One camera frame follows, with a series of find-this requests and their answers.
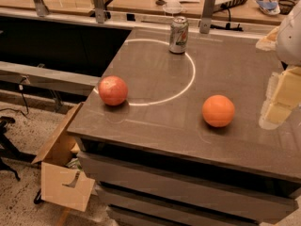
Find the orange fruit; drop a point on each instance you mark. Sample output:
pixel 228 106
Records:
pixel 218 111

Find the grey drawer cabinet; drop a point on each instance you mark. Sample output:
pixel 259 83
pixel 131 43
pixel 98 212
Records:
pixel 151 189

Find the open cardboard box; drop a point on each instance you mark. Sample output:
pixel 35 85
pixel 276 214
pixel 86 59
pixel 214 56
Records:
pixel 58 183

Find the metal bracket middle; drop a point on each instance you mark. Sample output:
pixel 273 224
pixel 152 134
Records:
pixel 99 11

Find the metal bracket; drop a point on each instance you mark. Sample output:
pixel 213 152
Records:
pixel 41 8
pixel 206 16
pixel 99 11

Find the metal bracket right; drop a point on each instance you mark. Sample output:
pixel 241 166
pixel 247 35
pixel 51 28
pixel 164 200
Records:
pixel 206 16

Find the red apple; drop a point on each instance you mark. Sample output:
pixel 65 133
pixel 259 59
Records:
pixel 113 90

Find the metal bracket left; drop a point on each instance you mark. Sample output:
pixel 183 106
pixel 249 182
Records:
pixel 41 8

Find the black stand base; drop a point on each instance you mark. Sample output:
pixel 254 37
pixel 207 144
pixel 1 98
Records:
pixel 9 150

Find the grey power strip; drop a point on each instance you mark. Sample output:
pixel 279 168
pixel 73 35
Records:
pixel 224 4

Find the black mesh cup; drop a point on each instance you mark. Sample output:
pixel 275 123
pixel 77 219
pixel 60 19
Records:
pixel 286 6

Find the silver 7up soda can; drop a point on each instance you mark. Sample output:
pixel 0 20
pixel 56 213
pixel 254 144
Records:
pixel 178 35

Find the clear plastic cup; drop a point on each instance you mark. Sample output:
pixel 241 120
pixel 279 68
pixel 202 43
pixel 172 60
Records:
pixel 172 7

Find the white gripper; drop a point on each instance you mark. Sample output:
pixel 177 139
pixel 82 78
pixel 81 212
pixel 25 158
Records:
pixel 290 40

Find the blue white cloth bundle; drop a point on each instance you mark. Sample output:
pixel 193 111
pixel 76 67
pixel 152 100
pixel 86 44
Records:
pixel 269 8

